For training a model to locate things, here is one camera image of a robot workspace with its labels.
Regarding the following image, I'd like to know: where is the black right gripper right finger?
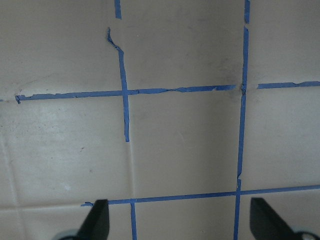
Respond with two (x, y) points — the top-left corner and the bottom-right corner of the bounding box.
(249, 197), (308, 240)

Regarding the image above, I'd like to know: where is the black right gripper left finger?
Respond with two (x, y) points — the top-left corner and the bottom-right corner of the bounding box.
(75, 199), (110, 240)

